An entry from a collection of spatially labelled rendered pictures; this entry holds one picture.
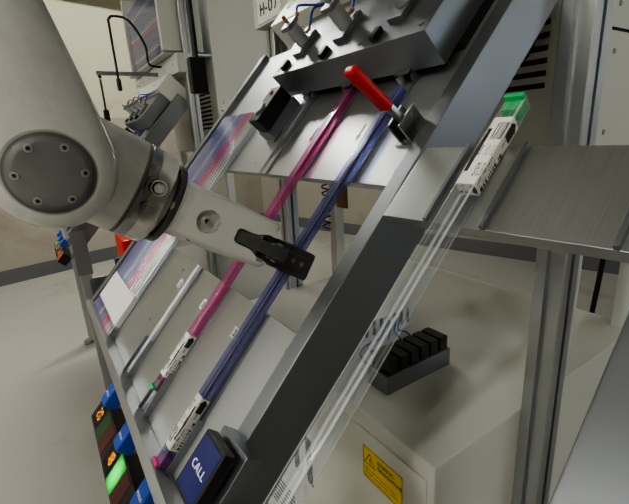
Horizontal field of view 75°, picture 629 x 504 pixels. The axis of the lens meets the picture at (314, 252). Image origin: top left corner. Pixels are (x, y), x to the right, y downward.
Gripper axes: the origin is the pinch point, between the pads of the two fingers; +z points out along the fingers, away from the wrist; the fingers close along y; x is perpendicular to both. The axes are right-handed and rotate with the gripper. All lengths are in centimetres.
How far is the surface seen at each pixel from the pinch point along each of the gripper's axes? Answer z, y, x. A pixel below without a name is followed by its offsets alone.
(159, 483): -5.4, -3.2, 24.9
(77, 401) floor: 27, 147, 92
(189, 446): -2.8, -1.3, 22.1
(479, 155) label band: -4.1, -21.8, -11.2
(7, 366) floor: 4, 204, 106
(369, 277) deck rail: 2.7, -10.1, -1.5
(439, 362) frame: 42.4, 4.9, 5.8
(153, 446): -4.3, 3.3, 25.1
